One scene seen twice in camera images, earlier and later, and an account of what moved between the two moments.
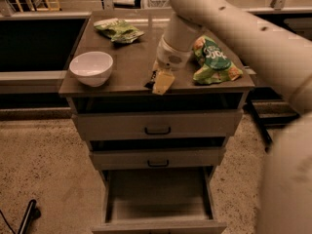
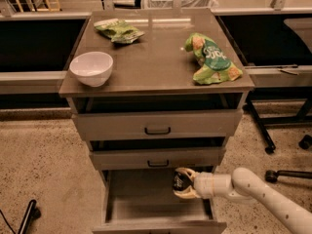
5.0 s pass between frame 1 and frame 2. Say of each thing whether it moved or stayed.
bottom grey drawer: stayed
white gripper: moved
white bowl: stayed
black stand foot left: stayed
